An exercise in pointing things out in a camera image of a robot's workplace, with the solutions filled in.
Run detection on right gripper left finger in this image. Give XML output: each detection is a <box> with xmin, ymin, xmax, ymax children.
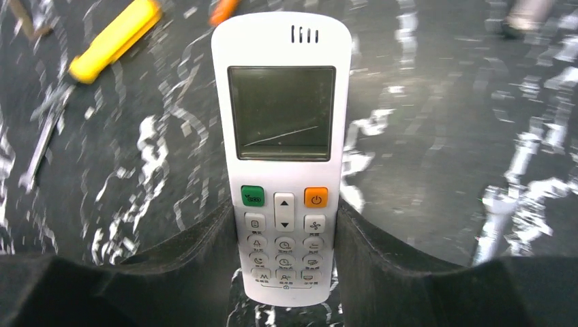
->
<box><xmin>1</xmin><ymin>201</ymin><xmax>238</xmax><ymax>326</ymax></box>

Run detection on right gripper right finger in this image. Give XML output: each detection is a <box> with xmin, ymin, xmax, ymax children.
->
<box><xmin>335</xmin><ymin>201</ymin><xmax>577</xmax><ymax>326</ymax></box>

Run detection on white remote control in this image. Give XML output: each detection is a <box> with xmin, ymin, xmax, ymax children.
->
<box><xmin>211</xmin><ymin>12</ymin><xmax>352</xmax><ymax>307</ymax></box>

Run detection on orange battery right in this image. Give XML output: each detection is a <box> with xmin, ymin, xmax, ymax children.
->
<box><xmin>209</xmin><ymin>0</ymin><xmax>240</xmax><ymax>27</ymax></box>

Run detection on small grey metal bar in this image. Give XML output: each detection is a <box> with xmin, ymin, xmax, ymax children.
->
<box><xmin>502</xmin><ymin>0</ymin><xmax>556</xmax><ymax>39</ymax></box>

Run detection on yellow handled screwdriver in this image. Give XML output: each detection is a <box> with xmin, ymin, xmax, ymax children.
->
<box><xmin>18</xmin><ymin>1</ymin><xmax>162</xmax><ymax>193</ymax></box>

